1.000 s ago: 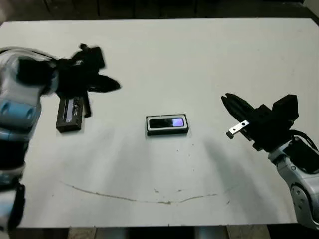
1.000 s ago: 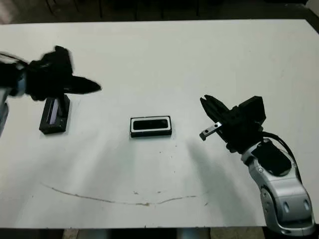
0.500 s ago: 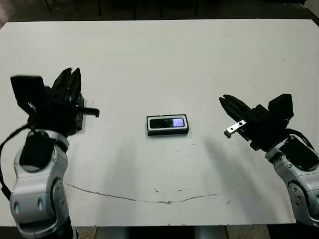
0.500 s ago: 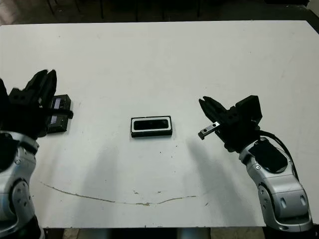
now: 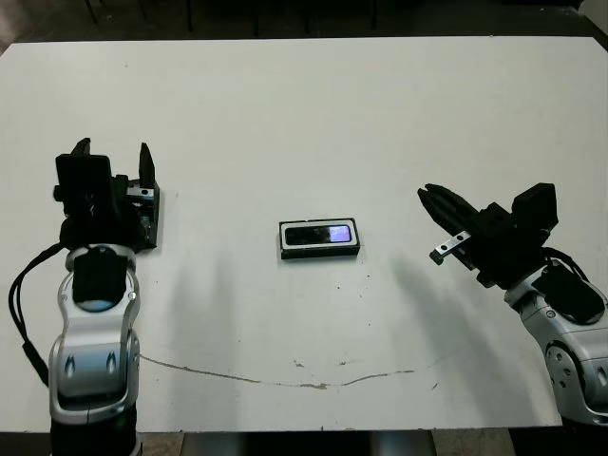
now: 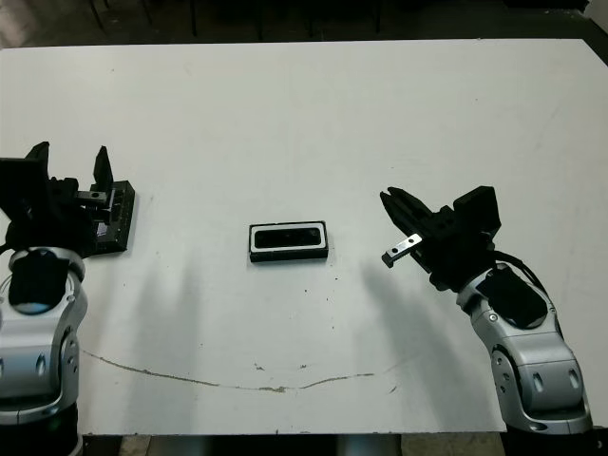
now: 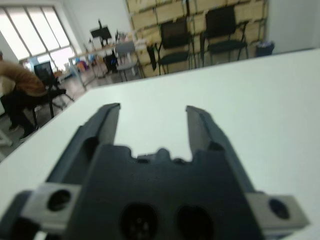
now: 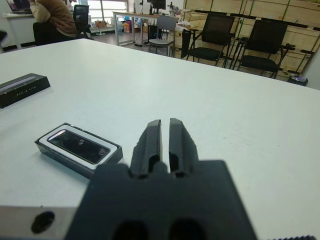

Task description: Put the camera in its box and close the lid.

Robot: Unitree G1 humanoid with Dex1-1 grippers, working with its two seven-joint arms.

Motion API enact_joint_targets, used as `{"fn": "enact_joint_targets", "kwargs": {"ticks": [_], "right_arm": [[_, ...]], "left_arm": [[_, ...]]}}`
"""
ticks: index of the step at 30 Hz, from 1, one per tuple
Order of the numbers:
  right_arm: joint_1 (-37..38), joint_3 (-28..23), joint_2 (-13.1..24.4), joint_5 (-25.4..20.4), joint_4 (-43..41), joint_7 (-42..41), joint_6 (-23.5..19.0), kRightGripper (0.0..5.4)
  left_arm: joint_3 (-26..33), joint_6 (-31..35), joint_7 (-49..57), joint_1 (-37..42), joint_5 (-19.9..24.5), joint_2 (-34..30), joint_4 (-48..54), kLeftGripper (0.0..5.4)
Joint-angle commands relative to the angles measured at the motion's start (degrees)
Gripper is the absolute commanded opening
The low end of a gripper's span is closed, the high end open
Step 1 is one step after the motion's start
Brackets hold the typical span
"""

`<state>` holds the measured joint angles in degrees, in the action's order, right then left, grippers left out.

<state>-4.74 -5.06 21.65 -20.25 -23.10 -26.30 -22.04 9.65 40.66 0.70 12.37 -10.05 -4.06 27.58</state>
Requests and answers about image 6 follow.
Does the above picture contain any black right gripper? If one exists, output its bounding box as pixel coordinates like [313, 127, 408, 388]
[379, 187, 495, 291]

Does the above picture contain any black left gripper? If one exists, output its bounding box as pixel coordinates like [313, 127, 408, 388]
[7, 141, 115, 257]

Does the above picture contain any black box lid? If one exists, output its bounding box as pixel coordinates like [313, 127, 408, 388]
[92, 180, 138, 256]

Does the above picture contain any black box base white insert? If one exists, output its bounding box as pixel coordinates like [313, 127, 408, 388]
[247, 219, 330, 264]

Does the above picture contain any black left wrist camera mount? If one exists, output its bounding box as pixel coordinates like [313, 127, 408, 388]
[0, 159, 51, 224]

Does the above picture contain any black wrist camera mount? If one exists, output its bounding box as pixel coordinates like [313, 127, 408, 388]
[0, 159, 51, 224]
[452, 185, 503, 234]

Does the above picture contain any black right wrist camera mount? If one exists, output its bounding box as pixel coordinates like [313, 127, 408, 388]
[452, 185, 503, 234]

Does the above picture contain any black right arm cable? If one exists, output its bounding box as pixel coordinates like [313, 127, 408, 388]
[493, 250, 548, 292]

